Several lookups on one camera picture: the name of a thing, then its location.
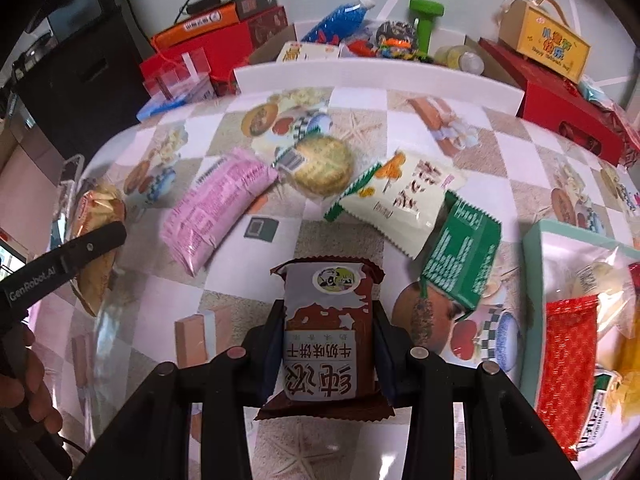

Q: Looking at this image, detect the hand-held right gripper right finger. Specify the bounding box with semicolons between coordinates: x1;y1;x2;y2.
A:
371;301;583;480

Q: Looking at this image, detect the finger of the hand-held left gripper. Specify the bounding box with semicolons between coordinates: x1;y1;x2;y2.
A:
0;221;128;312

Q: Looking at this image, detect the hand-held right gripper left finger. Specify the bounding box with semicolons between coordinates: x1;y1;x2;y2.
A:
72;299;288;480

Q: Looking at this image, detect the brown biscuit packet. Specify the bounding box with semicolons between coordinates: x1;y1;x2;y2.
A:
254;257;396;422

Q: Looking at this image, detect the shiny red patterned packet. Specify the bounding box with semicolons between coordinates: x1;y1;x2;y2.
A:
534;294;601;462

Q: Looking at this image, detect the white tray with green rim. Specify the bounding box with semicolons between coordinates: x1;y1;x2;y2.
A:
519;219;640;466

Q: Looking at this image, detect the green and white packet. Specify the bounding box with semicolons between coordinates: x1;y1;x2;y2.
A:
575;367;626;461

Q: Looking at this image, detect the yellow snack packet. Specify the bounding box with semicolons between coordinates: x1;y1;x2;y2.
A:
607;325;640;426

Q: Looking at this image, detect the person's left hand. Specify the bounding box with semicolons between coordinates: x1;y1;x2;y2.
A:
0;332;64;434

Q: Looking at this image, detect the golden round pastry packet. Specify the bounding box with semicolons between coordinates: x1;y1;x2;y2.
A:
67;182;127;318

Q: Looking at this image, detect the green snack packet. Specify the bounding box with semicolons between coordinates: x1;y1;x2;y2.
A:
419;190;502;322

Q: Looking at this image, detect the pink snack packet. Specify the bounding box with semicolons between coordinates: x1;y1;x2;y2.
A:
159;147;280;277

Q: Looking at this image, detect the light blue flat box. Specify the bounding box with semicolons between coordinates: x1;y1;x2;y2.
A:
136;92;201;122

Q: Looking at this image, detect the white packet with orange print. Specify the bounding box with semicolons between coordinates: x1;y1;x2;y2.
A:
322;149;467;261

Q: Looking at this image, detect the black cabinet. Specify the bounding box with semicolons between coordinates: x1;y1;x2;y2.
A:
0;5;157;161

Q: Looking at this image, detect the clear plastic box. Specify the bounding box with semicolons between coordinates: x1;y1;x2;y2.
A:
142;47;216;106

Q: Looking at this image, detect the round cracker clear packet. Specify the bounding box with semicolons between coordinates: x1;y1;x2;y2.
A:
272;132;355;200

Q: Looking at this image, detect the pale round pastry clear packet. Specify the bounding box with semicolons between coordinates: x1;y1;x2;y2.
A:
570;247;633;333

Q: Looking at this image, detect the black appliance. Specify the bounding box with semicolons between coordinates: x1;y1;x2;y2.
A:
10;0;113;46

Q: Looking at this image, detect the orange box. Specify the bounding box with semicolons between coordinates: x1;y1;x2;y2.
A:
152;2;238;51

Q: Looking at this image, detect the dark red box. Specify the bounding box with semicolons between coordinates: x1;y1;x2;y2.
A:
247;6;291;51

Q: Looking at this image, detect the white box with yellow print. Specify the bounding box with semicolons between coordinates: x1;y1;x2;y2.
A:
275;41;341;65

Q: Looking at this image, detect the dark brown box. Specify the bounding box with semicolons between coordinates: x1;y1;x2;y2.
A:
232;0;278;22

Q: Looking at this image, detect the large red gift box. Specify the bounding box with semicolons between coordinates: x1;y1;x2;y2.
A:
477;37;640;166

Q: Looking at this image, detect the pale plastic bottle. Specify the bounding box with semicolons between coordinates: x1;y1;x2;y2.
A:
434;44;486;77

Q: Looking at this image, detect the colourful toy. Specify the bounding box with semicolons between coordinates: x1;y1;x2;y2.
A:
345;19;426;61

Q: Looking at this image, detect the red patterned flat box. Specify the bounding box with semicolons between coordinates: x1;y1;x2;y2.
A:
600;100;640;171

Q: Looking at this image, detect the blue bead-filled bottle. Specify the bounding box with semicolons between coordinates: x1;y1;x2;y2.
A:
299;0;377;45

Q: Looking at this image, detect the light blue packet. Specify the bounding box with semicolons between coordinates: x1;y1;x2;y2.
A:
580;77;613;106

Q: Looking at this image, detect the green dumbbell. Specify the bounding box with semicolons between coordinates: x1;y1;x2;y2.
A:
409;0;445;58

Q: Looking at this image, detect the yellow gift box with handle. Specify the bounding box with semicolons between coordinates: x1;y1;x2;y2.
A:
497;0;592;86

